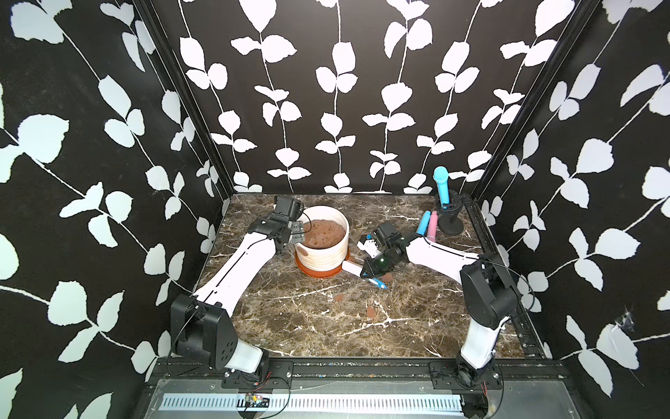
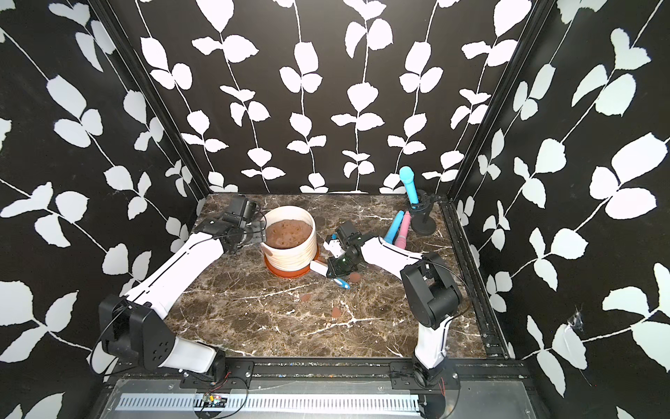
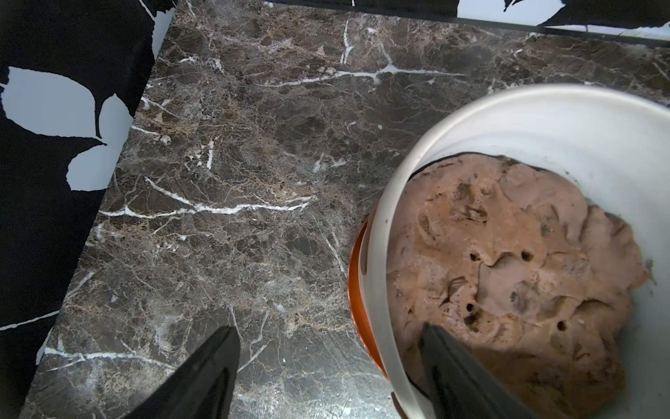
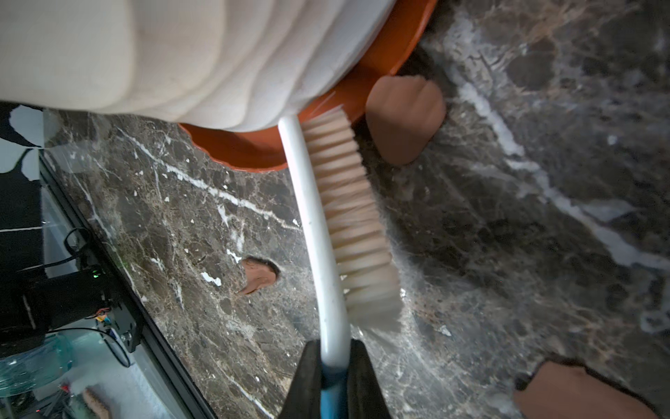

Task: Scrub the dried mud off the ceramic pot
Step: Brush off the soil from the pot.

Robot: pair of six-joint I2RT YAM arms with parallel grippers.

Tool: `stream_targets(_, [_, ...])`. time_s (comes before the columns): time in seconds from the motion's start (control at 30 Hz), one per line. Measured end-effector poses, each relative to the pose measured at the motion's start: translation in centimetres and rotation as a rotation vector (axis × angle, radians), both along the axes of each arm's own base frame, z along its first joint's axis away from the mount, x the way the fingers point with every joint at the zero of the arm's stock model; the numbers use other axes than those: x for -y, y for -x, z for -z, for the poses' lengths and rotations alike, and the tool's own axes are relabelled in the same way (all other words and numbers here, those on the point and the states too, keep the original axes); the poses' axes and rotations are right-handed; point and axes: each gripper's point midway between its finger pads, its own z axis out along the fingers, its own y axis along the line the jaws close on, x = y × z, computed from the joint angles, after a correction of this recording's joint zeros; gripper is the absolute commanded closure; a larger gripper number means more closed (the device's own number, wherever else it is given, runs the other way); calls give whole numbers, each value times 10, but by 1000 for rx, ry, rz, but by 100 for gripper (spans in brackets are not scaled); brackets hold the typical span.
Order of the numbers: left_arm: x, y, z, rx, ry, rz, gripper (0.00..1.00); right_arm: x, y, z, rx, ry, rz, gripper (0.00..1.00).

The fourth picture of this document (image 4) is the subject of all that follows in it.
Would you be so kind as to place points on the orange plastic saucer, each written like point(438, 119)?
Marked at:
point(262, 151)

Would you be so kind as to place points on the brown mud piece small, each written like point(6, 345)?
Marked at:
point(259, 273)

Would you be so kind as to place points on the brown mud piece near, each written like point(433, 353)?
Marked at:
point(562, 390)

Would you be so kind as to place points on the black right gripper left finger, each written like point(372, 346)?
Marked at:
point(303, 398)

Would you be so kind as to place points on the brown mud piece large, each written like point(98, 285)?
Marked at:
point(403, 113)

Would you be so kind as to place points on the white wavy ceramic pot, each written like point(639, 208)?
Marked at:
point(237, 66)

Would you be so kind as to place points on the blue white scrub brush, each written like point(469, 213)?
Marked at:
point(356, 282)

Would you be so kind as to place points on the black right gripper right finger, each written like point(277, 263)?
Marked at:
point(365, 399)

